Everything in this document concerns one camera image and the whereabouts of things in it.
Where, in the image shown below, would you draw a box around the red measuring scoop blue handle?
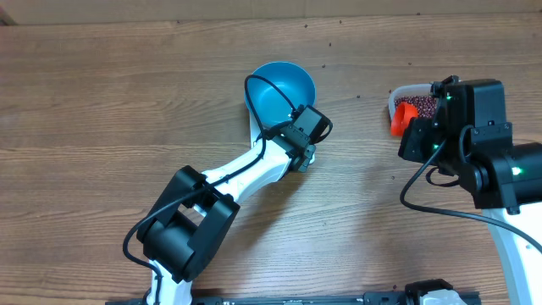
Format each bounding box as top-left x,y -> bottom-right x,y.
390,102 -> 418,136

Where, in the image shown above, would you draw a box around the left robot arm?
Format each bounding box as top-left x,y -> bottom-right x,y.
125,121 -> 326,304

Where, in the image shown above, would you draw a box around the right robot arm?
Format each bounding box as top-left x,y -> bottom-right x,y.
398,75 -> 541,304

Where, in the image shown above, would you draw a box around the white digital kitchen scale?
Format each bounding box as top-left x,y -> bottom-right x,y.
249,110 -> 316,164

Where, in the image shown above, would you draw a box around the blue bowl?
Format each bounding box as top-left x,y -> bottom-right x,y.
248,61 -> 317,129

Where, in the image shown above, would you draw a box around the red beans in container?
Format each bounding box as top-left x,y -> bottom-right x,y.
394,96 -> 437,118

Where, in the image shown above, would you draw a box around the clear plastic container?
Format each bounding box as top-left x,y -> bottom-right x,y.
388,83 -> 433,123

